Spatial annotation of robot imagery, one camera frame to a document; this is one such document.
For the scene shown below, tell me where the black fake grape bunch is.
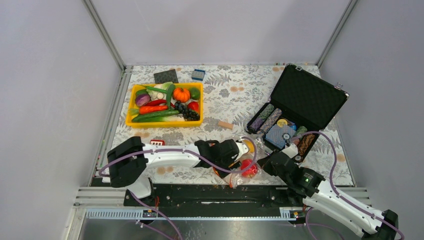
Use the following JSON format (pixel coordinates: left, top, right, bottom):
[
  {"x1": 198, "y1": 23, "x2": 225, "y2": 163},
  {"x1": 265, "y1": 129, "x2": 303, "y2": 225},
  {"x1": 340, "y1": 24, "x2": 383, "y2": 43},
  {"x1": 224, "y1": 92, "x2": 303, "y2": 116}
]
[{"x1": 174, "y1": 101, "x2": 200, "y2": 121}]

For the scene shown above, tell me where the black poker chip case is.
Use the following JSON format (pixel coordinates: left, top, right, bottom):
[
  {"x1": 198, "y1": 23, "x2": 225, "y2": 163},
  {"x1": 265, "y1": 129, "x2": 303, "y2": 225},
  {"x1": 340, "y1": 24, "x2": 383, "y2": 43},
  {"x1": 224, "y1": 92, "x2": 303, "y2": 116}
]
[{"x1": 246, "y1": 63, "x2": 349, "y2": 163}]

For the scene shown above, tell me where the yellow plastic bin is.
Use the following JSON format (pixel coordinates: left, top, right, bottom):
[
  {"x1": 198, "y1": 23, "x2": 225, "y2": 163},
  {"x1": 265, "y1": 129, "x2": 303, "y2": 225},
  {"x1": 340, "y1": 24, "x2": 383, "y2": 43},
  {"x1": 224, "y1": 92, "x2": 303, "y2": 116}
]
[{"x1": 125, "y1": 82, "x2": 204, "y2": 129}]

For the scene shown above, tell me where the black foam square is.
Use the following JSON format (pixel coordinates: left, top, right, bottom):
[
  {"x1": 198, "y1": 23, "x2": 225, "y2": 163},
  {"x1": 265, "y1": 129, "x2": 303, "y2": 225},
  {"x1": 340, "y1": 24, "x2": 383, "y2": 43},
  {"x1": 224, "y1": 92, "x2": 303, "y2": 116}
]
[{"x1": 153, "y1": 69, "x2": 179, "y2": 84}]

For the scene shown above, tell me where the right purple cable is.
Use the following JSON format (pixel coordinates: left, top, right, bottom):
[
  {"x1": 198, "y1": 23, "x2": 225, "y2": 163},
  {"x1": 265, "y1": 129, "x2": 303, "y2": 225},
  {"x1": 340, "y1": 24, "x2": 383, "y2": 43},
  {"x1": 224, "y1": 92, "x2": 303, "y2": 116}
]
[{"x1": 291, "y1": 130, "x2": 406, "y2": 240}]

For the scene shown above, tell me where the purple fake onion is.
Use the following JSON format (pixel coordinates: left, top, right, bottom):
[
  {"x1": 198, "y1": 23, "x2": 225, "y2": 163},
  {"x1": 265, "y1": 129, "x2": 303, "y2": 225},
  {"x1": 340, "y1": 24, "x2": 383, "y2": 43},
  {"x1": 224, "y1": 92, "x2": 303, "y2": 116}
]
[{"x1": 135, "y1": 93, "x2": 151, "y2": 107}]

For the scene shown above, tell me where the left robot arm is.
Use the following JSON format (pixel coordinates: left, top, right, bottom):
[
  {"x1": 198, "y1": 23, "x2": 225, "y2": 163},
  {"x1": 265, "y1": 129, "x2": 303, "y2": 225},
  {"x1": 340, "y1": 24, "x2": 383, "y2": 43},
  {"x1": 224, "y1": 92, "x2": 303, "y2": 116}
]
[{"x1": 98, "y1": 137, "x2": 250, "y2": 206}]

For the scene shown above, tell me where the dark green fake pepper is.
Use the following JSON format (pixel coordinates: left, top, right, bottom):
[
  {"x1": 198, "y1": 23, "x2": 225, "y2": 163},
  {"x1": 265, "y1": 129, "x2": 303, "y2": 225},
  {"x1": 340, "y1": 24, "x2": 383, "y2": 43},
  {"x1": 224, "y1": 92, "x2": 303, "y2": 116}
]
[{"x1": 165, "y1": 83, "x2": 176, "y2": 110}]

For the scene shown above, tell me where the red fake tomato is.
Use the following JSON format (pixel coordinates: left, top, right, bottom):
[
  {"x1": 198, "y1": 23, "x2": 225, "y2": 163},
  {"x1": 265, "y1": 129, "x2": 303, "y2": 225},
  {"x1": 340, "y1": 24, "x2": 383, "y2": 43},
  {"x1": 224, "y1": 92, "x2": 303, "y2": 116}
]
[{"x1": 187, "y1": 101, "x2": 200, "y2": 114}]

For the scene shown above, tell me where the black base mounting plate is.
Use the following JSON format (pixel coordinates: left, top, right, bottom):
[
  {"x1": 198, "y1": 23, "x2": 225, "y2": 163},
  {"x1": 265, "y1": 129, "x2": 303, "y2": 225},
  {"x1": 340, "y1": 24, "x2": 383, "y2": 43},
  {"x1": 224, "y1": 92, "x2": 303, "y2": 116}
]
[{"x1": 123, "y1": 183, "x2": 304, "y2": 218}]

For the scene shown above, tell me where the green fake long bean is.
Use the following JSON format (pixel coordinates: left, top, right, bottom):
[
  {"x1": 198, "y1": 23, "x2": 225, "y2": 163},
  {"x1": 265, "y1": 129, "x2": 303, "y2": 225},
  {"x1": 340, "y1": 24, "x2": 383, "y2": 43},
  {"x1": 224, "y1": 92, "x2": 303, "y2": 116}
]
[{"x1": 145, "y1": 85, "x2": 168, "y2": 94}]

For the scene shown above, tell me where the red fake chili pepper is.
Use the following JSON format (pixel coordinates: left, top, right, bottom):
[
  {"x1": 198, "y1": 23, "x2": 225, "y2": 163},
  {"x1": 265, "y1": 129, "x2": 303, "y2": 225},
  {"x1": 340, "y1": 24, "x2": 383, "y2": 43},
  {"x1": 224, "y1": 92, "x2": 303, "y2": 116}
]
[{"x1": 145, "y1": 99, "x2": 174, "y2": 109}]

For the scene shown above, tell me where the green fake bell pepper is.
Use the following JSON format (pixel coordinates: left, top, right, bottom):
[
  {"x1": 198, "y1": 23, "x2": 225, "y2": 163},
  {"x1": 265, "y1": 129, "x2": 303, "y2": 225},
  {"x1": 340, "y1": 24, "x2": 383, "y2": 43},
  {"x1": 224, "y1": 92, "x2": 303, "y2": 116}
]
[{"x1": 135, "y1": 89, "x2": 148, "y2": 97}]

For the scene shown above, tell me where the clear zip top bag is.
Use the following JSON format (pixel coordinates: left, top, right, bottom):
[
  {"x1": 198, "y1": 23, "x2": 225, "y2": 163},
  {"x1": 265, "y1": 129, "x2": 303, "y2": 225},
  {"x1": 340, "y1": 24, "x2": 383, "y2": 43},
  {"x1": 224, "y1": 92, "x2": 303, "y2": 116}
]
[{"x1": 213, "y1": 134, "x2": 273, "y2": 188}]

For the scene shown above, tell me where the orange fake carrot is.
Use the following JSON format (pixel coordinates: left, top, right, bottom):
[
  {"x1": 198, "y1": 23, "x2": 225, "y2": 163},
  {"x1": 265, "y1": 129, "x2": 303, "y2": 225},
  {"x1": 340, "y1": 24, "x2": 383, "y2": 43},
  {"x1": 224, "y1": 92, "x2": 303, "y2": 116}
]
[{"x1": 138, "y1": 105, "x2": 169, "y2": 115}]

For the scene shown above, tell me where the red fake apple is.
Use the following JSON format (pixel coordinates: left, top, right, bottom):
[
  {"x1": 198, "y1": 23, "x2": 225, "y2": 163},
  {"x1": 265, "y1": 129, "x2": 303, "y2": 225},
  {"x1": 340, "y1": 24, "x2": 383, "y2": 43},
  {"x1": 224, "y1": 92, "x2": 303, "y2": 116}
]
[{"x1": 240, "y1": 158, "x2": 259, "y2": 178}]

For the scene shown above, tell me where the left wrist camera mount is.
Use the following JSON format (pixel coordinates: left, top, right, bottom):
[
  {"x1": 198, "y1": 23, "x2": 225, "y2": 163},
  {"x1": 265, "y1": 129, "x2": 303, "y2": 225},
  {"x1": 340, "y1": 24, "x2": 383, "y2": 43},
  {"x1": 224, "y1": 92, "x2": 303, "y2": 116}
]
[{"x1": 235, "y1": 141, "x2": 250, "y2": 158}]

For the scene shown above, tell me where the blue grey small box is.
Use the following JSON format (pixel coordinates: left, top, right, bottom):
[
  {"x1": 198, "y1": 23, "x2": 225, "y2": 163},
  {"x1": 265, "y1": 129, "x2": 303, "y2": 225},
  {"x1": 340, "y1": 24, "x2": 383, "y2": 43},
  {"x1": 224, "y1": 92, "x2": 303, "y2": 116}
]
[{"x1": 191, "y1": 69, "x2": 206, "y2": 81}]

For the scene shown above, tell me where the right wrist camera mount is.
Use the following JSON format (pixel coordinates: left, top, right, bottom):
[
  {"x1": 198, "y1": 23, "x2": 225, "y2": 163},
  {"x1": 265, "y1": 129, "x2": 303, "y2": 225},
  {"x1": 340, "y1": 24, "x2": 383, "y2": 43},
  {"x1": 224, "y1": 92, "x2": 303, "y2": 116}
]
[{"x1": 281, "y1": 143, "x2": 299, "y2": 159}]

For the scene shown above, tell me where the green fake cucumber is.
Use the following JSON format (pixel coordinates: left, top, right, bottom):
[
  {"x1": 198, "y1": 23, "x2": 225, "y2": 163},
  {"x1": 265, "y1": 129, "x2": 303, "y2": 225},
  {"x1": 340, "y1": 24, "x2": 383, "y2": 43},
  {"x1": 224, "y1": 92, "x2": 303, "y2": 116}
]
[{"x1": 131, "y1": 110, "x2": 179, "y2": 123}]

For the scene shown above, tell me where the wooden cork cylinder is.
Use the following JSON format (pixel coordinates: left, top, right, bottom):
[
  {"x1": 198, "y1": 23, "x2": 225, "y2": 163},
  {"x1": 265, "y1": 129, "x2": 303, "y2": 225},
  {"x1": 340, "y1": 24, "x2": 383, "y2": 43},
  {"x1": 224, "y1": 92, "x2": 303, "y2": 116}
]
[{"x1": 217, "y1": 121, "x2": 234, "y2": 130}]

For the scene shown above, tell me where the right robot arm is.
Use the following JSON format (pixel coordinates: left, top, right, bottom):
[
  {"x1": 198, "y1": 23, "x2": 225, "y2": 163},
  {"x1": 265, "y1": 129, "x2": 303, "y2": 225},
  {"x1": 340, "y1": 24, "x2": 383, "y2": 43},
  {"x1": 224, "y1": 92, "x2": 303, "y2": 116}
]
[{"x1": 258, "y1": 151, "x2": 399, "y2": 240}]

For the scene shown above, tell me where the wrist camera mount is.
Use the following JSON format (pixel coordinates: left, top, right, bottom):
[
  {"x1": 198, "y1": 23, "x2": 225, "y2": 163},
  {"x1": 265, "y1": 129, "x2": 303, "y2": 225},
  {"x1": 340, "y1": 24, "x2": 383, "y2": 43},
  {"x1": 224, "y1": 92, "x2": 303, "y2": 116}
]
[
  {"x1": 281, "y1": 143, "x2": 299, "y2": 159},
  {"x1": 235, "y1": 141, "x2": 250, "y2": 158}
]

